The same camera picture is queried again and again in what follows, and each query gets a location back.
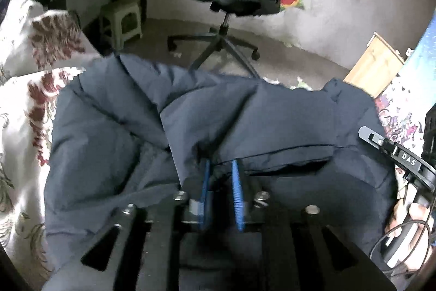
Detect navy padded jacket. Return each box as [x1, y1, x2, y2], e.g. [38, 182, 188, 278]
[43, 52, 397, 291]

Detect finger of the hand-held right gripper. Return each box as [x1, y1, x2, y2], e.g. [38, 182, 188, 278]
[358, 126, 387, 152]

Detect pale green plastic stool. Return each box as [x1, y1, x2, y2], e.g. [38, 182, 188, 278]
[99, 1, 144, 49]

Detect black cable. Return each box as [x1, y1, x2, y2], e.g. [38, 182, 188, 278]
[370, 221, 431, 273]

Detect person's right hand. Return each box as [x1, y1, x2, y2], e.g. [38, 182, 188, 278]
[386, 202, 432, 239]

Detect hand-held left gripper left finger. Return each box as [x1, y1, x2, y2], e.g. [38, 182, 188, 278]
[80, 160, 214, 291]

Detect floral bed cover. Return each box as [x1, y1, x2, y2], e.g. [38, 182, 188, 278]
[0, 0, 99, 281]

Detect scattered paper scraps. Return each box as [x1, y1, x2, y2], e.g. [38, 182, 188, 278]
[269, 74, 316, 92]

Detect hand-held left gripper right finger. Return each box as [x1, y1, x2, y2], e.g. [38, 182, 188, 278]
[232, 159, 373, 291]

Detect blue printed curtain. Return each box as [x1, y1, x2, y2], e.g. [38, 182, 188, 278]
[375, 8, 436, 176]

